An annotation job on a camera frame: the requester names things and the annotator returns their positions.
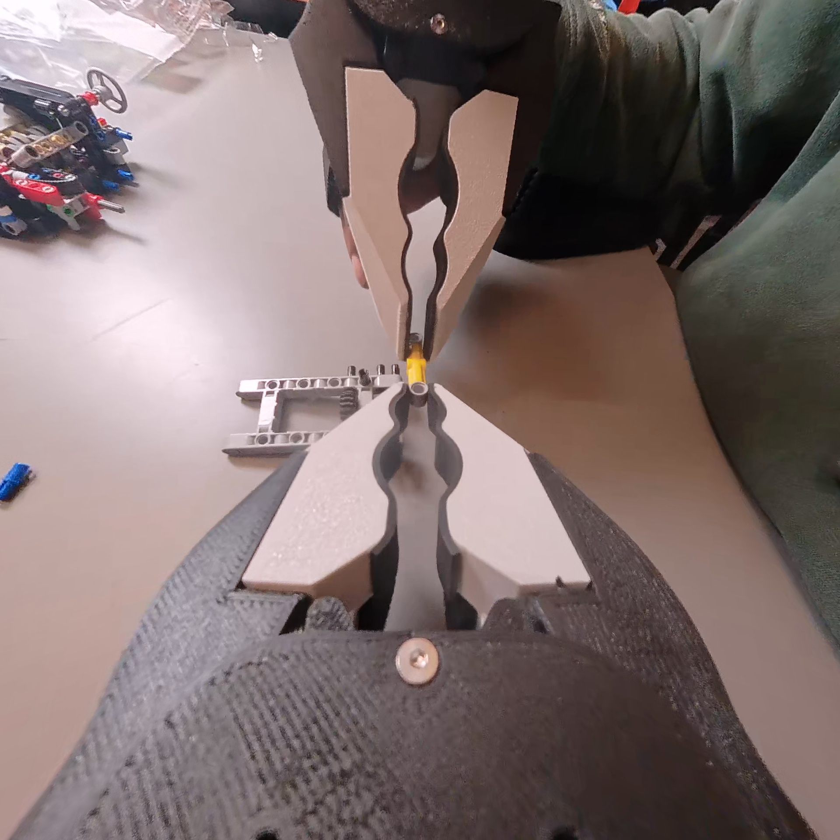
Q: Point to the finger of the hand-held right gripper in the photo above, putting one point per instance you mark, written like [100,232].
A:
[374,170]
[479,177]

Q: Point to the multicoloured lego car assembly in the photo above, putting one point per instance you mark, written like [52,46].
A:
[59,164]

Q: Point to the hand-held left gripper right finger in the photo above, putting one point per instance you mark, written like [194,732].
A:
[518,518]

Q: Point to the clear plastic bag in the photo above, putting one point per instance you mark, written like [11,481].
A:
[98,33]

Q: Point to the yellow lego connector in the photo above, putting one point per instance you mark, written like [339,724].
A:
[415,369]

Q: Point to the grey lego frame assembly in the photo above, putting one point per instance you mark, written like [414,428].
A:
[295,384]

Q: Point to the blue lego pin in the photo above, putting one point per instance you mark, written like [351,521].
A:
[14,481]

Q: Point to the person's right hand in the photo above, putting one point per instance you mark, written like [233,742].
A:
[426,190]

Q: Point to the dark grey lego connector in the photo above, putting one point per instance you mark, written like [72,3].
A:
[418,392]

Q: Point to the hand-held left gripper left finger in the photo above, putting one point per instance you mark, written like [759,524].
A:
[315,518]

